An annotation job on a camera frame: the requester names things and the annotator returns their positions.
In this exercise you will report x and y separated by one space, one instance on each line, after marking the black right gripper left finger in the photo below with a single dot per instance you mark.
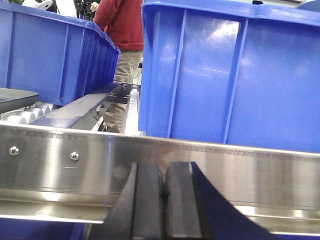
138 213

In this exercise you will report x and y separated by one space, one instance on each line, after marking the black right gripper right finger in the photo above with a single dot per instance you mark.
195 209

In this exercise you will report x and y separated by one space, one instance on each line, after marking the silver steel tray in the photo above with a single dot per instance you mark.
12 99

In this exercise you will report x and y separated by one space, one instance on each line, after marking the roller track strip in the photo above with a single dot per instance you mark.
130 123

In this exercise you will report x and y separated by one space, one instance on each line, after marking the round head screw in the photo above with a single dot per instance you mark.
74 156
13 150

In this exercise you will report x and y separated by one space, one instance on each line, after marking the blue crate upper right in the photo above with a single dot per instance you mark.
231 72

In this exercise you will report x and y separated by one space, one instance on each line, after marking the large blue crate upper left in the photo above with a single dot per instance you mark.
61 58

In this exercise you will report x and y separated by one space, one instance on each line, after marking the person in red sweater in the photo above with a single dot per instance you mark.
121 20

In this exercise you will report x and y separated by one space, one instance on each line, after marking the stainless steel shelf rail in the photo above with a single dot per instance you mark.
277 189

